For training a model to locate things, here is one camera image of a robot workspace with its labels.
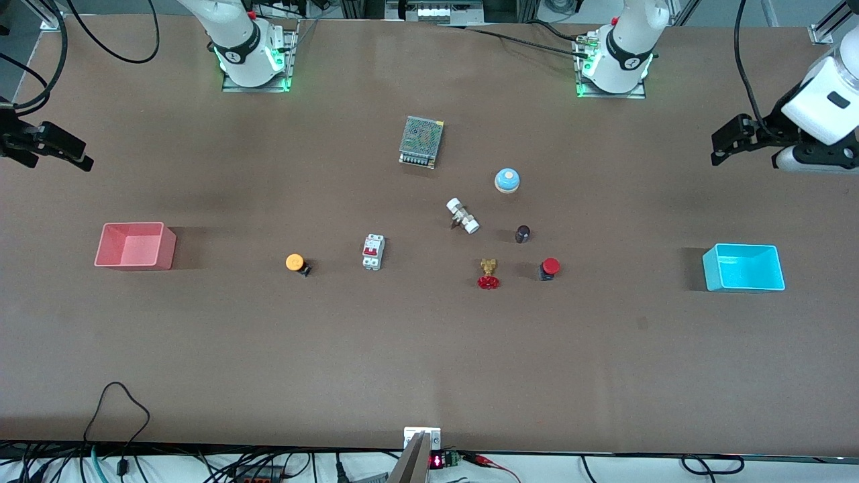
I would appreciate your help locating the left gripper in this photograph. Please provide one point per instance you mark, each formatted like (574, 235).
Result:
(766, 128)

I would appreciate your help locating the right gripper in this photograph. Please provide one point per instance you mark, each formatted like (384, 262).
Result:
(15, 136)

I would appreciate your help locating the red mushroom push button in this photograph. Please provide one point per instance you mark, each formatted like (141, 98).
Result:
(551, 265)

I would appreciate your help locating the yellow mushroom push button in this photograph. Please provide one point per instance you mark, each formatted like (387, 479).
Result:
(294, 261)

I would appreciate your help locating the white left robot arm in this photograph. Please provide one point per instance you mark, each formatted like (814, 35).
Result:
(631, 40)

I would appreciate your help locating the pink plastic bin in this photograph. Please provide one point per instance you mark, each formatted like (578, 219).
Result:
(134, 247)

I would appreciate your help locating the cyan plastic bin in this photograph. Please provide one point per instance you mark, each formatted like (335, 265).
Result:
(743, 268)

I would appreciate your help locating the blue dome call bell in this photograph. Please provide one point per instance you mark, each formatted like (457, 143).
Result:
(507, 180)

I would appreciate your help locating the dark brown small knob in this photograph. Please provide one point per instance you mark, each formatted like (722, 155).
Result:
(523, 234)

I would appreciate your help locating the white pipe fitting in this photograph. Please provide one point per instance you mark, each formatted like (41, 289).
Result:
(463, 216)

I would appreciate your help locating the metal mesh power supply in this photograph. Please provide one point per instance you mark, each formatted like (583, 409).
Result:
(421, 141)

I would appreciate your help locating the white power strip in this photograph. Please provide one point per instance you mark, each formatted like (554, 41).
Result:
(433, 11)

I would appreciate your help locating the white circuit breaker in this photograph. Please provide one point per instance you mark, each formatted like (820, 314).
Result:
(373, 252)

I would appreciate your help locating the small red digit display module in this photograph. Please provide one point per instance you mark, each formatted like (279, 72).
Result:
(437, 461)

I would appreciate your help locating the grey metal beam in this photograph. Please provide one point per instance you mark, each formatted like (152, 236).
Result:
(411, 466)

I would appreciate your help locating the aluminium frame extrusion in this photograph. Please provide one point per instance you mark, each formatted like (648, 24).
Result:
(50, 19)
(829, 28)

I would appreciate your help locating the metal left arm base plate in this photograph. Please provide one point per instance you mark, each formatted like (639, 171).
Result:
(580, 90)

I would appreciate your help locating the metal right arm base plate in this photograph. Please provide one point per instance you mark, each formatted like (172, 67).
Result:
(290, 64)

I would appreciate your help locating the small metal bracket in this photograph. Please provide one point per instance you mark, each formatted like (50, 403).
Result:
(413, 435)

